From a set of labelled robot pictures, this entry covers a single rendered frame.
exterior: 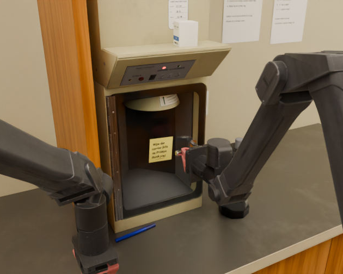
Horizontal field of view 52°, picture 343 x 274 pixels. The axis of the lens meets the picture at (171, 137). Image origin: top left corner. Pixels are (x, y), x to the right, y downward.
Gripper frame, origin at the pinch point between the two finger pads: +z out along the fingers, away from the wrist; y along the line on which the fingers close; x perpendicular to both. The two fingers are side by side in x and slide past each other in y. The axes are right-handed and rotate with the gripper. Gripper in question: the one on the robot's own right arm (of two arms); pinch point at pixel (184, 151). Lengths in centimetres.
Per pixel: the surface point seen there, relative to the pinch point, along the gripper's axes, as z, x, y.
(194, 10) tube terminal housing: 5.3, -6.1, 39.4
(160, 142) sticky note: 4.3, 5.8, 2.7
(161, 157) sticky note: 4.4, 5.4, -2.3
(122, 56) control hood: -6.4, 19.4, 30.8
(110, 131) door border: 3.9, 20.7, 9.4
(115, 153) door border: 4.2, 19.7, 2.4
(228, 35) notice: 49, -50, 26
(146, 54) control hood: -6.4, 13.6, 30.8
